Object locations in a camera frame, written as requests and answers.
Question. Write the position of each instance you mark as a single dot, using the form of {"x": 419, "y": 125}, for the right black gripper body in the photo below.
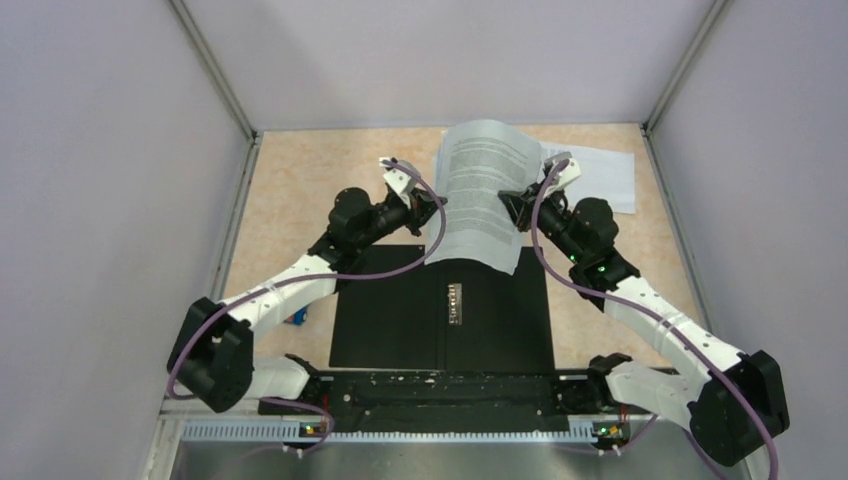
{"x": 553, "y": 219}

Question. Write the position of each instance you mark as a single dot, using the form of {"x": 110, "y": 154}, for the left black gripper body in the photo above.
{"x": 388, "y": 216}

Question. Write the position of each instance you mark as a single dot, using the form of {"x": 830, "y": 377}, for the printed paper stack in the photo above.
{"x": 476, "y": 160}

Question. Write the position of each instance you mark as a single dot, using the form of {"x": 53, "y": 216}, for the teal folder black inside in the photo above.
{"x": 452, "y": 315}

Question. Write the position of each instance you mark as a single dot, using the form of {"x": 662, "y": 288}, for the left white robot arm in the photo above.
{"x": 212, "y": 358}

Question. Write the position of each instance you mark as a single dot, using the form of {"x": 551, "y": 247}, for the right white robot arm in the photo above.
{"x": 731, "y": 403}

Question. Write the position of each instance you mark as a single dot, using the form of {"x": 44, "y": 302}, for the single printed paper sheet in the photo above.
{"x": 605, "y": 174}

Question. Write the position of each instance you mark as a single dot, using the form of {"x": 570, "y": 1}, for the blue orange toy car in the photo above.
{"x": 298, "y": 318}

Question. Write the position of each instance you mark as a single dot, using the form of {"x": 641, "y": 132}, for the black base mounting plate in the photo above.
{"x": 422, "y": 401}

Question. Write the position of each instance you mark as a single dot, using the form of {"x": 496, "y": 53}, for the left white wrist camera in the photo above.
{"x": 400, "y": 179}

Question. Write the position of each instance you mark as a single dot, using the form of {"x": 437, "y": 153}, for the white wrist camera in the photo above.
{"x": 560, "y": 171}
{"x": 400, "y": 179}

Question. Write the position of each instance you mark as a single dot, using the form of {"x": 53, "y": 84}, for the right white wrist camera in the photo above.
{"x": 560, "y": 171}

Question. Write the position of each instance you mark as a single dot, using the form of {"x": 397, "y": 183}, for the aluminium frame rail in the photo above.
{"x": 302, "y": 431}

